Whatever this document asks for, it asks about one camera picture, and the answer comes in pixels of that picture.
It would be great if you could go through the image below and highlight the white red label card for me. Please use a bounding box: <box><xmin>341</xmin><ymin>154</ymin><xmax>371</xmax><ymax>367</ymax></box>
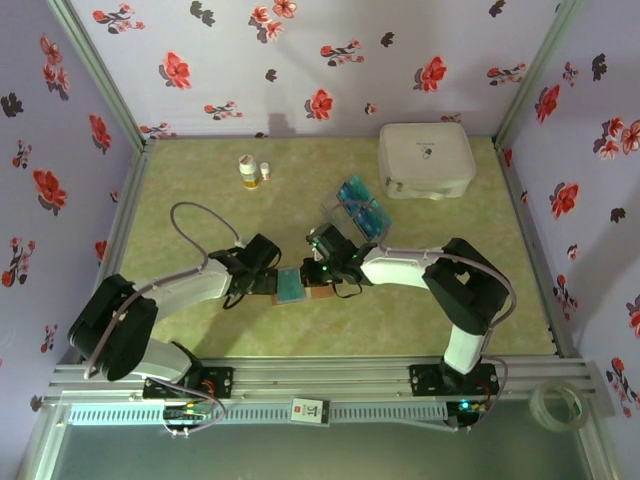
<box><xmin>289</xmin><ymin>397</ymin><xmax>332</xmax><ymax>426</ymax></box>

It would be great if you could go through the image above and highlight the clear tape roll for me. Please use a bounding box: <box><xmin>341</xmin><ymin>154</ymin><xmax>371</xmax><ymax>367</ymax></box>
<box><xmin>529</xmin><ymin>382</ymin><xmax>590</xmax><ymax>432</ymax></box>

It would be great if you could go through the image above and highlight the aluminium frame post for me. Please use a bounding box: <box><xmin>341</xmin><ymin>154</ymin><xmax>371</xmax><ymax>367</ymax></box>
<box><xmin>45</xmin><ymin>0</ymin><xmax>154</xmax><ymax>151</ymax></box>
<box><xmin>14</xmin><ymin>405</ymin><xmax>71</xmax><ymax>480</ymax></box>
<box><xmin>492</xmin><ymin>0</ymin><xmax>587</xmax><ymax>146</ymax></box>
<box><xmin>574</xmin><ymin>417</ymin><xmax>619</xmax><ymax>480</ymax></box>

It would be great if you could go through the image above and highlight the blue credit card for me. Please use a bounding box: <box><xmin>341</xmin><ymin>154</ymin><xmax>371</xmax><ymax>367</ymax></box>
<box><xmin>351</xmin><ymin>199</ymin><xmax>381</xmax><ymax>236</ymax></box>
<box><xmin>335</xmin><ymin>174</ymin><xmax>374</xmax><ymax>205</ymax></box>
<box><xmin>276</xmin><ymin>267</ymin><xmax>307</xmax><ymax>305</ymax></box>
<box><xmin>368</xmin><ymin>202</ymin><xmax>395</xmax><ymax>239</ymax></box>

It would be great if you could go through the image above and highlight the grey right arm cable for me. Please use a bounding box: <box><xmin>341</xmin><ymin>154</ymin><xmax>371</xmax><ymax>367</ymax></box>
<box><xmin>319</xmin><ymin>199</ymin><xmax>517</xmax><ymax>434</ymax></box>

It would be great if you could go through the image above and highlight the clear acrylic card stand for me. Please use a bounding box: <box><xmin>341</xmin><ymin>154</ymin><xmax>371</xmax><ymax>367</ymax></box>
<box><xmin>319</xmin><ymin>173</ymin><xmax>396</xmax><ymax>241</ymax></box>

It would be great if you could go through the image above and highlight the white slotted cable duct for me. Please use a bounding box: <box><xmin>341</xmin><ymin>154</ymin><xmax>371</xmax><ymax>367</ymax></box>
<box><xmin>67</xmin><ymin>402</ymin><xmax>449</xmax><ymax>426</ymax></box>

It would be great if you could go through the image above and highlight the white zipped medicine pouch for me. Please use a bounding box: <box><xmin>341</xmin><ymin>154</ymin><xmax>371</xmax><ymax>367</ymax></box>
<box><xmin>377</xmin><ymin>122</ymin><xmax>477</xmax><ymax>202</ymax></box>

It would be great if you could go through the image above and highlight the large white-capped pill bottle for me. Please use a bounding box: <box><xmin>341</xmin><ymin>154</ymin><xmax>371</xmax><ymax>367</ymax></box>
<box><xmin>237</xmin><ymin>153</ymin><xmax>262</xmax><ymax>191</ymax></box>

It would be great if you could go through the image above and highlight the orange brown card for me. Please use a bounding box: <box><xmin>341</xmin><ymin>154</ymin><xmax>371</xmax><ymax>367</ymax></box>
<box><xmin>269</xmin><ymin>266</ymin><xmax>335</xmax><ymax>307</ymax></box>

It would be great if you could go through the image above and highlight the grey left arm cable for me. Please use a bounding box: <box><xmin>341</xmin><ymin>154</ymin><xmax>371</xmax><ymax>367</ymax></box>
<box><xmin>82</xmin><ymin>201</ymin><xmax>246</xmax><ymax>381</ymax></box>

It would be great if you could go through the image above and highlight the aluminium table edge rail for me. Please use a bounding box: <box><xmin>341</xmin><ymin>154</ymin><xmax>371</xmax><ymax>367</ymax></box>
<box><xmin>492</xmin><ymin>138</ymin><xmax>579</xmax><ymax>359</ymax></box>
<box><xmin>74</xmin><ymin>139</ymin><xmax>157</xmax><ymax>364</ymax></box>

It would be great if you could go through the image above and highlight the green circuit board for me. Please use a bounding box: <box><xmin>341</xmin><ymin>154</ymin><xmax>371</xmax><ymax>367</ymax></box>
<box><xmin>452</xmin><ymin>399</ymin><xmax>489</xmax><ymax>416</ymax></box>
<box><xmin>164</xmin><ymin>405</ymin><xmax>211</xmax><ymax>422</ymax></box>

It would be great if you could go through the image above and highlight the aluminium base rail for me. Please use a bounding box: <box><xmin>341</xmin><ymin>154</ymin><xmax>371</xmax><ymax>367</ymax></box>
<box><xmin>42</xmin><ymin>355</ymin><xmax>617</xmax><ymax>417</ymax></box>

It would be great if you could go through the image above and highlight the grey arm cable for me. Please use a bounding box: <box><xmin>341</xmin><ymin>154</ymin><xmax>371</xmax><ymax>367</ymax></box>
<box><xmin>319</xmin><ymin>199</ymin><xmax>517</xmax><ymax>434</ymax></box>
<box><xmin>82</xmin><ymin>201</ymin><xmax>246</xmax><ymax>381</ymax></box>

